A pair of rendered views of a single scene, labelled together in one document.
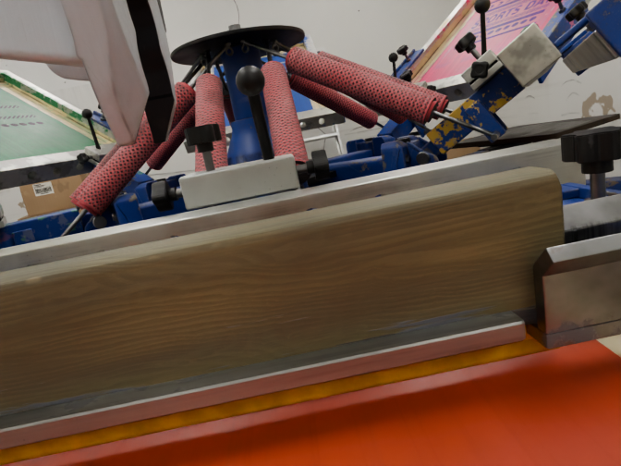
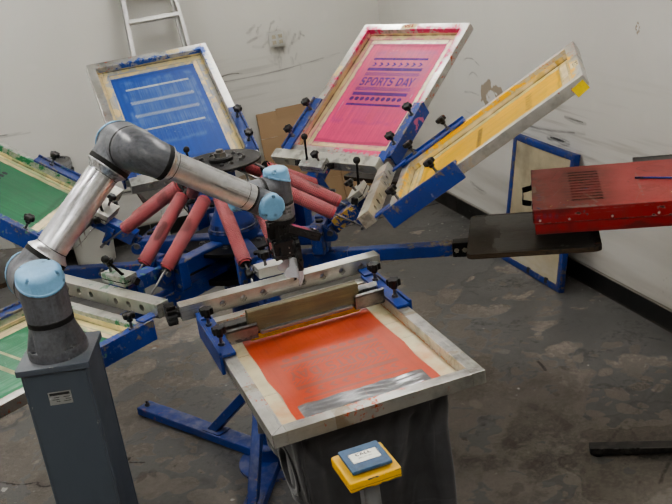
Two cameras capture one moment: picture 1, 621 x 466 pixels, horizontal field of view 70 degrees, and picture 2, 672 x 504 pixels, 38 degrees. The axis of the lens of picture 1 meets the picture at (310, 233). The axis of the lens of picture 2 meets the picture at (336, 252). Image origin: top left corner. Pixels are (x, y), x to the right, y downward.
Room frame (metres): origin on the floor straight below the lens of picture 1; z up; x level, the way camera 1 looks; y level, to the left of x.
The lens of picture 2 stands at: (-2.48, 0.71, 2.23)
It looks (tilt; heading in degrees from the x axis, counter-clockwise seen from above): 21 degrees down; 344
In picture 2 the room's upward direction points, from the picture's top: 8 degrees counter-clockwise
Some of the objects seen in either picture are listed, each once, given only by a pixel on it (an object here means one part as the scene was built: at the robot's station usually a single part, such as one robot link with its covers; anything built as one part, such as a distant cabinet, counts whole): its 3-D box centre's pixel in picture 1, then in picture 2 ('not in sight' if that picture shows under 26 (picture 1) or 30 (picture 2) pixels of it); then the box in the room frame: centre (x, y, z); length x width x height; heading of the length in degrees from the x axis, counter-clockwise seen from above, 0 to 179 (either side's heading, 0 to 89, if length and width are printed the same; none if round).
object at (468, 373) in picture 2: not in sight; (330, 349); (-0.01, 0.05, 0.97); 0.79 x 0.58 x 0.04; 1
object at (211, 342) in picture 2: not in sight; (216, 342); (0.23, 0.34, 0.98); 0.30 x 0.05 x 0.07; 1
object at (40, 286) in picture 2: not in sight; (42, 290); (-0.05, 0.78, 1.37); 0.13 x 0.12 x 0.14; 10
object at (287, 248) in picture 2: not in sight; (283, 237); (0.20, 0.09, 1.26); 0.09 x 0.08 x 0.12; 92
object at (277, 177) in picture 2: not in sight; (276, 185); (0.20, 0.08, 1.42); 0.09 x 0.08 x 0.11; 100
